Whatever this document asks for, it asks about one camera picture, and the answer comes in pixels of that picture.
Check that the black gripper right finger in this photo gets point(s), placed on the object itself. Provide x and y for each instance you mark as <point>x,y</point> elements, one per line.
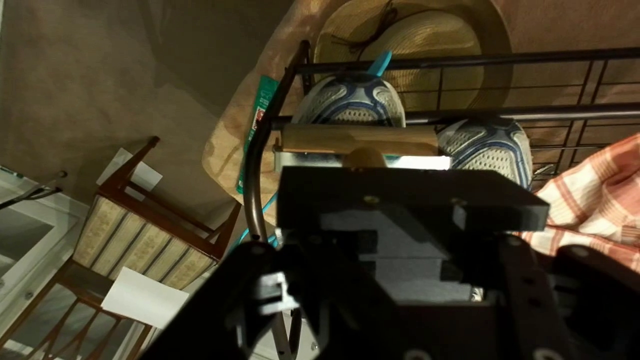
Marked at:
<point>577,304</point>

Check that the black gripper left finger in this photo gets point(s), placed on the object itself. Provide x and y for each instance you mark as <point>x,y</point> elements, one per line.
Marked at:
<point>226,317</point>

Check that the wooden roller with black handle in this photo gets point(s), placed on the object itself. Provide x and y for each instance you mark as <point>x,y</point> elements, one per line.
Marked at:
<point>423,226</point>

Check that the white blue sneaker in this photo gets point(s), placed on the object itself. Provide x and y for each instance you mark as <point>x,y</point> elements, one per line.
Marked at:
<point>355,100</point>
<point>499,145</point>

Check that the orange striped white shirt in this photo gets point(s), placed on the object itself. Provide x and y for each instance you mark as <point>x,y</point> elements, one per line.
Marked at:
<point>594,204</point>

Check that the dark wooden chair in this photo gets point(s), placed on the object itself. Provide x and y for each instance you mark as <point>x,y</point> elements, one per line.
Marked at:
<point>131,241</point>

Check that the black metal shoe rack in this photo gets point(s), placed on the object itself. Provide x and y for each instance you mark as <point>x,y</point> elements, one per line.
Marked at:
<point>573,84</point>

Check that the tan straw hat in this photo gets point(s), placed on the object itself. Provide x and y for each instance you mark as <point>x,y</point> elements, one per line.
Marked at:
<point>358,30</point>

